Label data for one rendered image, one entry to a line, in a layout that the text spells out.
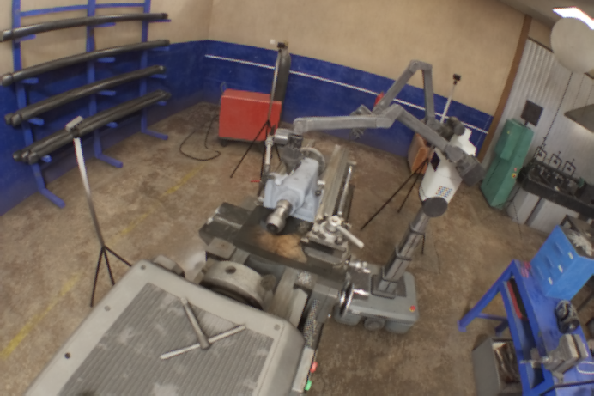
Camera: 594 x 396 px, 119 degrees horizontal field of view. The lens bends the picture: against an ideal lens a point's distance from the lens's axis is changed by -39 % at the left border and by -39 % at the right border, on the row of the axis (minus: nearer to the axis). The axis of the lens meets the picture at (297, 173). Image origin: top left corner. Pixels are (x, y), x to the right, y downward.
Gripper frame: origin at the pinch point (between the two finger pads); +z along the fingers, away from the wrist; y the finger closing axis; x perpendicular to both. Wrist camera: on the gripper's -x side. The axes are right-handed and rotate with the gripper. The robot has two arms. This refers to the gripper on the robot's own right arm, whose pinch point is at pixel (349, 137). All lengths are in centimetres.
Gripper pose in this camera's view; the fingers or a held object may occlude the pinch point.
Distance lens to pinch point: 186.1
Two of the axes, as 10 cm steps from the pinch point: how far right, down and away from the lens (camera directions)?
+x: 7.4, 6.5, 1.8
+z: -6.4, 6.1, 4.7
